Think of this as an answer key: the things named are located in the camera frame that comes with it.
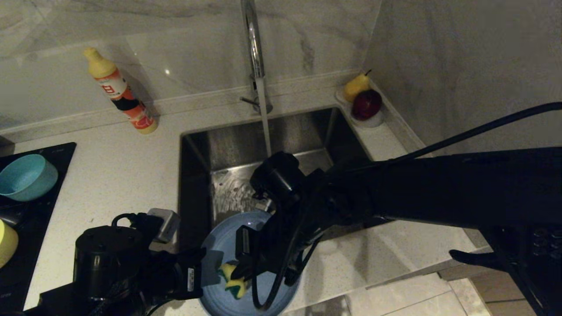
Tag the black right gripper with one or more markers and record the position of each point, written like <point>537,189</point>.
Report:
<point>272,245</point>

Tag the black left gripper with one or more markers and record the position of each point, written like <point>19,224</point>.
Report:
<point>184,274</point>

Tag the yellow sponge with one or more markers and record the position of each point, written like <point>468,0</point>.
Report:
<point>232,281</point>

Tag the blue plate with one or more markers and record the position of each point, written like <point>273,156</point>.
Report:
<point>224,237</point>

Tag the orange white dish soap bottle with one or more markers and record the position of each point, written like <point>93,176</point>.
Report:
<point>118,90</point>

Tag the teal bowl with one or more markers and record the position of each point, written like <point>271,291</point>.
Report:
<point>26,177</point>

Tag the yellow bowl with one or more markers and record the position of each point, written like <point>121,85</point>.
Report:
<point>6,243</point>

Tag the chrome kitchen faucet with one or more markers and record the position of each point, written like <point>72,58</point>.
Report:
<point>254,52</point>

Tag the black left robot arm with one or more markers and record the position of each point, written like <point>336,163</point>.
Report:
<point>105,263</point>

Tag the stainless steel sink basin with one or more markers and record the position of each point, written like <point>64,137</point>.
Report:
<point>228,153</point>

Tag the running water stream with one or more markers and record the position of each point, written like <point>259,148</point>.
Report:
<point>263,114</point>

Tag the black induction cooktop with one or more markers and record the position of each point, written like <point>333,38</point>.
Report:
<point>30,219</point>

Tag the small white fruit dish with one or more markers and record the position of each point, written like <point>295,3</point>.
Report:
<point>371,123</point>

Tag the dark red apple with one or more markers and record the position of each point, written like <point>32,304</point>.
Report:
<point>365,105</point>

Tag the yellow pear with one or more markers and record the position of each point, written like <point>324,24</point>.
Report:
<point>354,87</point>

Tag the wooden cabinet front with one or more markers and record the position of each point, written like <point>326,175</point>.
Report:
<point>478,285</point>

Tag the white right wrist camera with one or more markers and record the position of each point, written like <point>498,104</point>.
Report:
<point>264,205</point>

